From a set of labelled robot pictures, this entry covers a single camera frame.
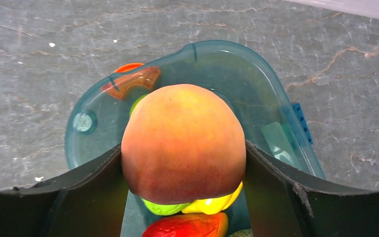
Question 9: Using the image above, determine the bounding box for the green netted fake melon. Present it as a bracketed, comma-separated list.
[228, 229, 253, 237]

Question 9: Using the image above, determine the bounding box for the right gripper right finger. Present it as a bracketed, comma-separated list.
[243, 141, 379, 237]

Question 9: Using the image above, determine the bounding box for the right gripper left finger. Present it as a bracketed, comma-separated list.
[0, 145, 128, 237]

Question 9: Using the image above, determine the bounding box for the teal plastic bin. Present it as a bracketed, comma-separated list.
[65, 40, 324, 237]

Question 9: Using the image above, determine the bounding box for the orange curved toy piece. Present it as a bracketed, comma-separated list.
[100, 66, 161, 101]

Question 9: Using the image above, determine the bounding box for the red fake mango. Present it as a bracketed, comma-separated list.
[142, 212, 228, 237]

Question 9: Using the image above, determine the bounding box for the green fake fruit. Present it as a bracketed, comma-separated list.
[141, 198, 190, 216]

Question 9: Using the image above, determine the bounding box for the green fake apple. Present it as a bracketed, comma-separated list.
[129, 94, 148, 116]

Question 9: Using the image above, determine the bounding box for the pink fake peach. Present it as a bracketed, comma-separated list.
[121, 84, 246, 204]

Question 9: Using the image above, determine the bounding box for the yellow fake banana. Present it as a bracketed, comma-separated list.
[181, 182, 243, 215]

